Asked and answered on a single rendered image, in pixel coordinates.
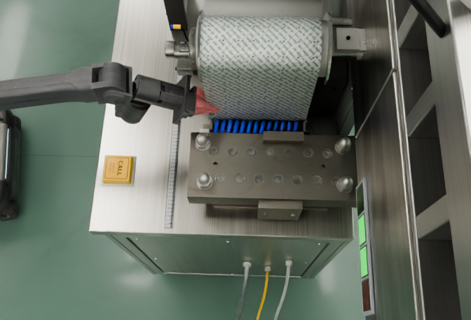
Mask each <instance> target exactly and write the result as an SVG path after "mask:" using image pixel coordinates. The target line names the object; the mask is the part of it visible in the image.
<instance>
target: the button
mask: <svg viewBox="0 0 471 320"><path fill-rule="evenodd" d="M133 160H134V159H133V157H132V156H129V155H106V156H105V159H104V170H103V175H102V181H103V182H104V183H126V184H130V183H131V178H132V166H133Z"/></svg>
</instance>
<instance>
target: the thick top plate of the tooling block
mask: <svg viewBox="0 0 471 320"><path fill-rule="evenodd" d="M199 134H200V133H199V132H191V141H190V152H189V173H188V183H187V194H186V196H187V199H188V201H189V203H193V204H246V205H259V200H289V201H303V207H353V208H357V200H356V187H357V185H358V183H357V160H356V147H355V140H356V139H357V138H355V136H334V135H303V137H304V142H303V144H279V143H263V134H243V133H213V132H210V136H209V137H207V138H208V139H209V140H210V147H209V148H208V149H207V150H206V151H199V150H198V149H197V148H196V146H195V140H196V137H197V136H198V135H199ZM342 137H348V138H349V139H350V142H351V146H350V151H349V152H348V153H347V154H344V155H342V154H339V153H337V152H336V150H335V144H336V142H337V141H338V140H339V139H340V138H342ZM203 172H205V173H207V174H209V175H210V177H211V178H212V181H213V183H212V187H211V188H209V189H207V190H202V189H200V188H199V187H198V185H197V178H198V176H199V175H200V174H201V173H203ZM345 176H349V177H350V178H351V179H352V180H353V189H352V190H351V191H350V192H349V193H341V192H339V191H338V189H337V187H336V184H337V181H338V180H339V179H341V177H345Z"/></svg>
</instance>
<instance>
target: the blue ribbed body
mask: <svg viewBox="0 0 471 320"><path fill-rule="evenodd" d="M217 130H219V133H224V130H225V132H226V133H230V132H231V131H232V133H237V131H238V132H239V133H243V132H244V130H245V134H249V133H250V131H251V132H252V134H256V133H257V132H258V133H259V134H263V132H264V131H282V132H301V131H303V126H300V125H299V122H298V121H296V122H295V123H294V125H293V123H292V121H289V122H288V124H286V122H285V121H282V122H281V125H280V122H279V121H275V124H274V125H273V121H272V120H270V121H269V122H268V124H267V123H266V121H265V120H263V121H262V122H261V124H260V122H259V121H258V120H256V121H255V124H254V122H253V121H252V120H250V121H249V122H248V124H247V121H246V120H243V121H242V123H241V122H240V121H239V120H237V121H236V122H235V123H234V121H233V120H229V122H227V120H223V121H222V122H221V121H220V120H216V122H215V124H213V132H214V133H217Z"/></svg>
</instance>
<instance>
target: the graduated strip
mask: <svg viewBox="0 0 471 320"><path fill-rule="evenodd" d="M183 77H184V76H178V73H177V79H176V84H177V83H178V82H179V81H180V80H181V79H182V78H183ZM180 128H181V123H180V124H178V125H176V124H172V138H171V147H170V164H169V173H168V190H167V199H166V208H165V224H164V228H170V229H173V221H174V211H175V193H176V183H177V165H178V156H179V138H180Z"/></svg>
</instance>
